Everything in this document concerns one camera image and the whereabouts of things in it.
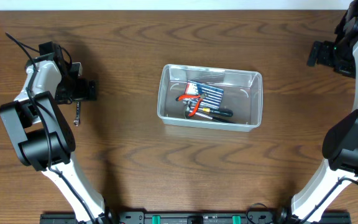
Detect silver combination wrench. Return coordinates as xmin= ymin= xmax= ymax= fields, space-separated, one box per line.
xmin=73 ymin=101 xmax=81 ymax=126

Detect claw hammer black handle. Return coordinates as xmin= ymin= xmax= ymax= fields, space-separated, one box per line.
xmin=185 ymin=106 xmax=232 ymax=123

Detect orange handled pliers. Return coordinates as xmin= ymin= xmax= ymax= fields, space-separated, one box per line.
xmin=175 ymin=93 xmax=207 ymax=117

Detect yellow black screwdriver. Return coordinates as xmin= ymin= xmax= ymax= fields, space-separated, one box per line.
xmin=198 ymin=108 xmax=233 ymax=117

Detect precision screwdriver set case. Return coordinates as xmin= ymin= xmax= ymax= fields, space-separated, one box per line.
xmin=184 ymin=80 xmax=224 ymax=109

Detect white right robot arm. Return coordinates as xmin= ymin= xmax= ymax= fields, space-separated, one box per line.
xmin=274 ymin=0 xmax=358 ymax=223

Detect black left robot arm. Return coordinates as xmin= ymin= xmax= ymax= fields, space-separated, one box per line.
xmin=0 ymin=42 xmax=112 ymax=223

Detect clear plastic container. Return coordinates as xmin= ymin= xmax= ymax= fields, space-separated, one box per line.
xmin=157 ymin=64 xmax=263 ymax=132

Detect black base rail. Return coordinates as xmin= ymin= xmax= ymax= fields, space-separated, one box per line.
xmin=39 ymin=210 xmax=352 ymax=224

